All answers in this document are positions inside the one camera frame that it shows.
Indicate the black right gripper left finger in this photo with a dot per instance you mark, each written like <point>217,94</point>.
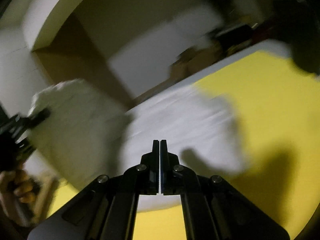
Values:
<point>107,207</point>

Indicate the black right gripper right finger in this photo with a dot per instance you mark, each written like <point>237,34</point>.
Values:
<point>212,208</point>

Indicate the white puffy down jacket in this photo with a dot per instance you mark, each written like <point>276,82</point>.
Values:
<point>88,133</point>

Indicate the person's left hand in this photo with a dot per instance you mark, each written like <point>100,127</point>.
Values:
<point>16,189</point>

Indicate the yellow bed sheet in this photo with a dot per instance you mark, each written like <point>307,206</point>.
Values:
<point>281,147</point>

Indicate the brown cardboard boxes pile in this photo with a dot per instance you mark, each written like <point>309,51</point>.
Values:
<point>192,61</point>

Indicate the white mattress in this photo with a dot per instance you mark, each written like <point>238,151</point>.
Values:
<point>254,76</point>

